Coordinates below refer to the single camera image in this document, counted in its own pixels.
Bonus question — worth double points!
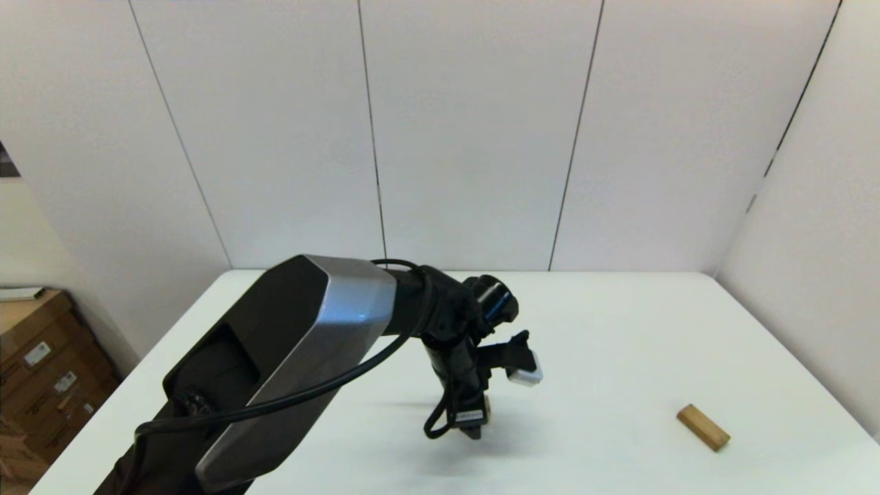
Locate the rectangular wooden building block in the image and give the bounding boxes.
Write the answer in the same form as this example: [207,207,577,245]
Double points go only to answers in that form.
[677,404,731,452]

